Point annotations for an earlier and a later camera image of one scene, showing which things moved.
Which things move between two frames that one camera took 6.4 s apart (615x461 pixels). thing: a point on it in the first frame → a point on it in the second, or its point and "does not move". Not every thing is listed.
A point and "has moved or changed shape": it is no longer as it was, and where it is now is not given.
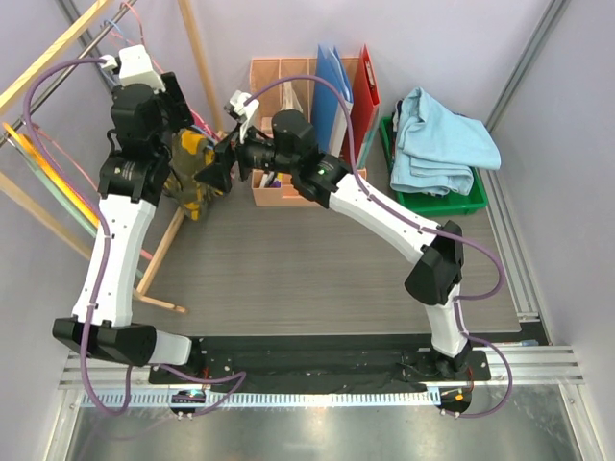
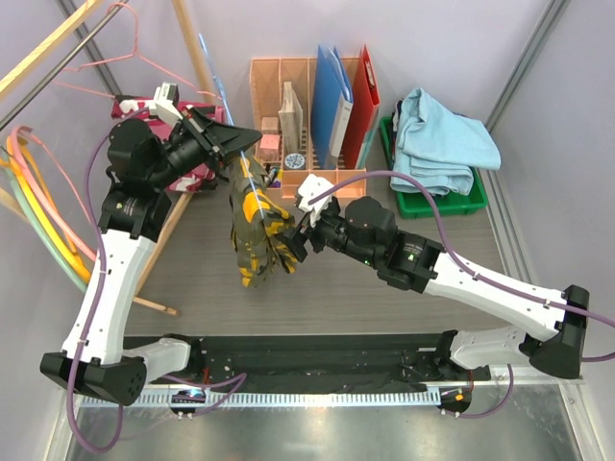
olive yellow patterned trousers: [192, 149] → [258, 218]
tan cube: [266, 126] does not move
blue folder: [329, 120] does not move
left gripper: [173, 102] → [215, 140]
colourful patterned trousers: [395, 123] does not move
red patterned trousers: [198, 121] has moved or changed shape
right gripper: [217, 175] → [297, 240]
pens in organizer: [272, 180] does not move
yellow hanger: [74, 197] → [48, 196]
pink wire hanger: [151, 57] → [123, 57]
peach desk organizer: [278, 84] does not move
